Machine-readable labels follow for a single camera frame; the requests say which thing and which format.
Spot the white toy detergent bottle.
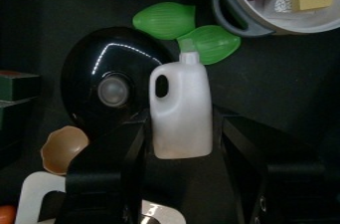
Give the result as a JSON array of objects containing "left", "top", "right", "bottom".
[{"left": 148, "top": 51, "right": 213, "bottom": 160}]

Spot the brown toy eggshell half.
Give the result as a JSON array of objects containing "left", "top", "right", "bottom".
[{"left": 40, "top": 125, "right": 90, "bottom": 176}]

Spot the green toy box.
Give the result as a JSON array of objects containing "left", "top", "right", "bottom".
[{"left": 0, "top": 70, "right": 42, "bottom": 151}]

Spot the black round pan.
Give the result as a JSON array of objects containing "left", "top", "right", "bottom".
[{"left": 60, "top": 26, "right": 174, "bottom": 142}]

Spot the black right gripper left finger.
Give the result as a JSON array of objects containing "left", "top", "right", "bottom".
[{"left": 54, "top": 108, "right": 152, "bottom": 224}]

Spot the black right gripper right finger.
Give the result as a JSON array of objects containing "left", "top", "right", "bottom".
[{"left": 220, "top": 114, "right": 340, "bottom": 224}]

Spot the green toy leafy vegetable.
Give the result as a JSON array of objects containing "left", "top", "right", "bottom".
[{"left": 132, "top": 1, "right": 242, "bottom": 66}]

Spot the orange toy food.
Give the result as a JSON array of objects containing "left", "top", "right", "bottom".
[{"left": 0, "top": 204, "right": 18, "bottom": 224}]

